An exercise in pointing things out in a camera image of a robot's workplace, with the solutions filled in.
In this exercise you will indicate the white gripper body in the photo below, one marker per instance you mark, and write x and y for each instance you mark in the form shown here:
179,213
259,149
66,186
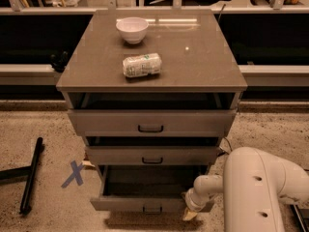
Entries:
192,203

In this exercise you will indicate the grey drawer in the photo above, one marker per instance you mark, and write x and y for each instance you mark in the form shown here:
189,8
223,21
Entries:
148,189
143,155
167,123

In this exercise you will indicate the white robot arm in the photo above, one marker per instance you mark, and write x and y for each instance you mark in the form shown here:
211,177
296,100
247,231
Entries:
253,185

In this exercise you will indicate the grey drawer cabinet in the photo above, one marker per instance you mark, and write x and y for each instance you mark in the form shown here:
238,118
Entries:
198,72

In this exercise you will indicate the black stand leg right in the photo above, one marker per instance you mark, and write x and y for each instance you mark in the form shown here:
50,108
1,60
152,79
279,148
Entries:
302,217

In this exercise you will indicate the black stand leg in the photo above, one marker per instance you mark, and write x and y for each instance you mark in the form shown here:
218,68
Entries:
302,217
29,172

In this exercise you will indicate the blue tape cross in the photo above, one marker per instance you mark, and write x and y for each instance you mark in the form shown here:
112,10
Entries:
75,174

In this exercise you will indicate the crushed white can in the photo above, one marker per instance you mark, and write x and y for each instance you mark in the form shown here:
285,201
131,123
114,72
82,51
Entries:
142,65

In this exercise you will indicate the black stand leg left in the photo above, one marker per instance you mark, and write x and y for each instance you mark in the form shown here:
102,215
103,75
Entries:
29,172

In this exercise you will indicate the white bowl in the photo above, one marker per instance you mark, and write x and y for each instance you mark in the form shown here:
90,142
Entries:
132,29

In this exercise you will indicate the black clamp on rail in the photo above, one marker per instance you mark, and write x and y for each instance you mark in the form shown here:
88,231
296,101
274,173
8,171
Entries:
59,62

